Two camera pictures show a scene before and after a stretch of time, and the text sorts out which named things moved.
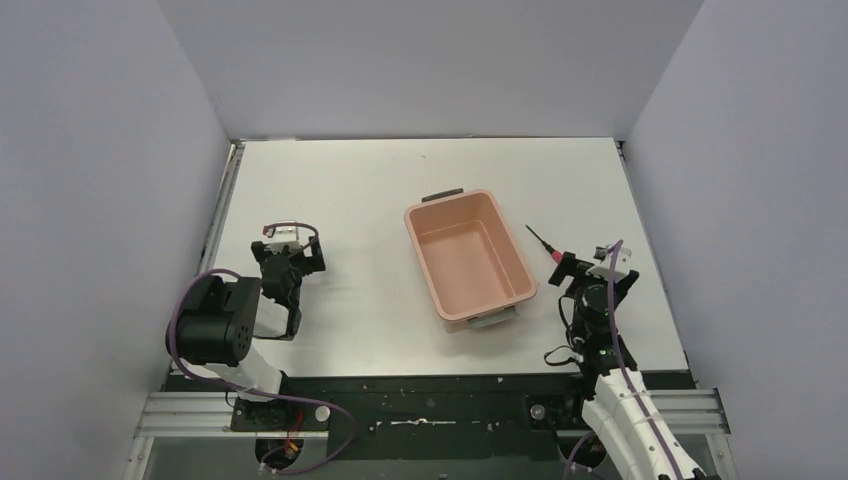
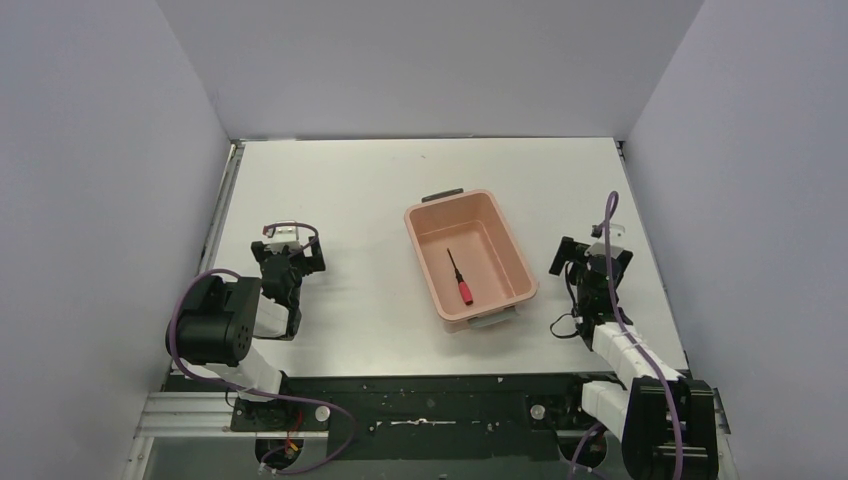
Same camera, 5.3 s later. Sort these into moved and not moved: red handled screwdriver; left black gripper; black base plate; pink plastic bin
Moved: red handled screwdriver
Not moved: black base plate; pink plastic bin; left black gripper
